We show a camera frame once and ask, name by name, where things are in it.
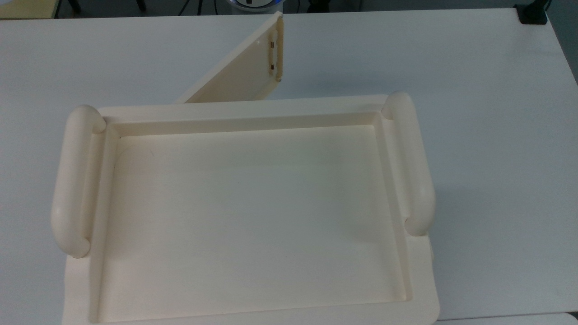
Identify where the yellow wooden board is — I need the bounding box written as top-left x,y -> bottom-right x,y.
0,0 -> 60,20

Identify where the cream cabinet carry handle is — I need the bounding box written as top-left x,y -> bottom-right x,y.
381,91 -> 437,237
51,104 -> 107,259

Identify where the cream door handle bar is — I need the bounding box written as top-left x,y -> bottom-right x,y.
269,29 -> 284,83

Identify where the cream plastic tray with handles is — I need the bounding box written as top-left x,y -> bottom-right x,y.
51,91 -> 442,325

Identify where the black table clamp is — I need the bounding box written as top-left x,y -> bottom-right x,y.
516,0 -> 550,26

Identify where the cream cabinet door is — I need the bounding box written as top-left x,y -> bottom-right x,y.
175,11 -> 285,105

